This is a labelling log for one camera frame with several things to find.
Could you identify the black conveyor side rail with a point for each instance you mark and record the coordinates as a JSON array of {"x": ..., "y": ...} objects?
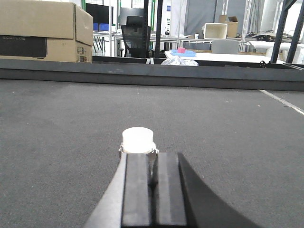
[{"x": 276, "y": 77}]

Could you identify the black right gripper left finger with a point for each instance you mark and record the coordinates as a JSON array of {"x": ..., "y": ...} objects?
[{"x": 126, "y": 203}]

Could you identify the white plastic bin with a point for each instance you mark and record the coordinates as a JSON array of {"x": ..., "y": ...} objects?
[{"x": 215, "y": 30}]

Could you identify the crumpled plastic bag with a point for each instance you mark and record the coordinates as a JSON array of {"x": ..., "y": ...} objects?
[{"x": 177, "y": 61}]

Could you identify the grey chair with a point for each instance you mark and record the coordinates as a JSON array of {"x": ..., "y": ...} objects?
[{"x": 225, "y": 46}]

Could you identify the small cardboard box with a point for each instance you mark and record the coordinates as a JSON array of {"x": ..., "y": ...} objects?
[{"x": 232, "y": 24}]

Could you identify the black office chair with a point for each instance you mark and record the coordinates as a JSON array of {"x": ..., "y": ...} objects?
[{"x": 136, "y": 42}]

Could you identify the pink cube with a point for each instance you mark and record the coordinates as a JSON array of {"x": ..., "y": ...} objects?
[{"x": 181, "y": 50}]

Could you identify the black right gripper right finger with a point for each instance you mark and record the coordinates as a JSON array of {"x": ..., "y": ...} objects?
[{"x": 183, "y": 200}]

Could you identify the white table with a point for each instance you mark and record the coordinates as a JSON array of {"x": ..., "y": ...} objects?
[{"x": 229, "y": 58}]

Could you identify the large cardboard box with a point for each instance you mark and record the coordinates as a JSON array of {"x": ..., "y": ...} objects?
[{"x": 46, "y": 31}]

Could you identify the blue tray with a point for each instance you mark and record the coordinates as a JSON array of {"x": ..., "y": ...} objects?
[{"x": 187, "y": 53}]

